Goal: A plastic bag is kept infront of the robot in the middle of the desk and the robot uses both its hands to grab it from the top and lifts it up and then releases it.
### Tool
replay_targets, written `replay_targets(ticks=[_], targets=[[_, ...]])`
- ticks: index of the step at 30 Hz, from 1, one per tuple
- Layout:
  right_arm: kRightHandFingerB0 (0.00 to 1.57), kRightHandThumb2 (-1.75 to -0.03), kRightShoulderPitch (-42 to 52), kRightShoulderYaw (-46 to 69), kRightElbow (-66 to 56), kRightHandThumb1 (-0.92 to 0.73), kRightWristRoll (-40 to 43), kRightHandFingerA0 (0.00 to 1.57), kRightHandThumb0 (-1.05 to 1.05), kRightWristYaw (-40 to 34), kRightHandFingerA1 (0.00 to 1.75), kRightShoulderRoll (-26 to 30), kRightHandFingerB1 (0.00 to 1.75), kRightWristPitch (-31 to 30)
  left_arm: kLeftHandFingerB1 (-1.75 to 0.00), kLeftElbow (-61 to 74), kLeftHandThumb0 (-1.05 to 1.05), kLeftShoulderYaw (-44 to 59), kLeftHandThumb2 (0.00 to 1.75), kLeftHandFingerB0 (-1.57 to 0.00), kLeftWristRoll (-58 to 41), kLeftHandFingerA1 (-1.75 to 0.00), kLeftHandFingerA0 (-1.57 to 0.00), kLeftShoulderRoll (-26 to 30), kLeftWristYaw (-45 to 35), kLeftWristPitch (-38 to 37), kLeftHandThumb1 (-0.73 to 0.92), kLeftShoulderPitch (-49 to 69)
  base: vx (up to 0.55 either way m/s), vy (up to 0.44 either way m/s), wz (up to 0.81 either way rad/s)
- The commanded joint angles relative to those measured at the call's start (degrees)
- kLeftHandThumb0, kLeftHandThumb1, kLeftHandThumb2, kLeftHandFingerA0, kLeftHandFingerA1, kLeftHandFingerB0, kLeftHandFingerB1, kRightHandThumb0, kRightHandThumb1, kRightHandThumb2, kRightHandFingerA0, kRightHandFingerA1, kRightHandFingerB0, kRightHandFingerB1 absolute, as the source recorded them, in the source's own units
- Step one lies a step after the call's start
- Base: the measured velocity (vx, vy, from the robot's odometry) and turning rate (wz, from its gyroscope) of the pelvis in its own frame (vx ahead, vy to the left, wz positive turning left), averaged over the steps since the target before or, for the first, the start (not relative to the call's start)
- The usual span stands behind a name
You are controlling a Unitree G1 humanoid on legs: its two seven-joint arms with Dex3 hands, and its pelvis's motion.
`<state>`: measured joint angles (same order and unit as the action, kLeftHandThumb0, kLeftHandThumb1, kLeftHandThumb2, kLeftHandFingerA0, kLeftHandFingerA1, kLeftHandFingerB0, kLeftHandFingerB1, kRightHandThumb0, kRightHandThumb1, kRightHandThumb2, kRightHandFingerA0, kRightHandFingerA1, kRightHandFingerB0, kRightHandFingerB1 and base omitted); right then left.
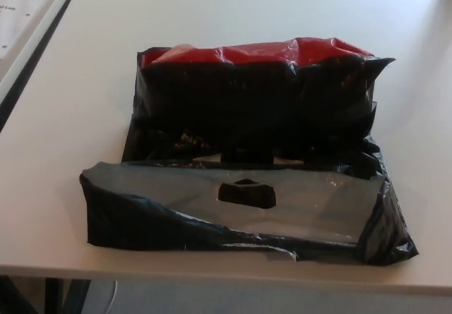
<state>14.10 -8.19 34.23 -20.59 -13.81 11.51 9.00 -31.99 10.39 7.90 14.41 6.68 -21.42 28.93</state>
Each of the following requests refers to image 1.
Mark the dark desk leg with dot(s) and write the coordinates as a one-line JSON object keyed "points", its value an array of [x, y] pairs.
{"points": [[42, 294]]}

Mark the white adjacent desk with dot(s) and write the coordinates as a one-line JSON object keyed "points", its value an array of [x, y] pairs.
{"points": [[53, 8]]}

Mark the white perforated sheet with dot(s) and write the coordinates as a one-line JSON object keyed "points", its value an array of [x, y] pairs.
{"points": [[21, 7]]}

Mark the black and red plastic bag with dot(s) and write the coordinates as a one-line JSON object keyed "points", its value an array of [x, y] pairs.
{"points": [[247, 95]]}

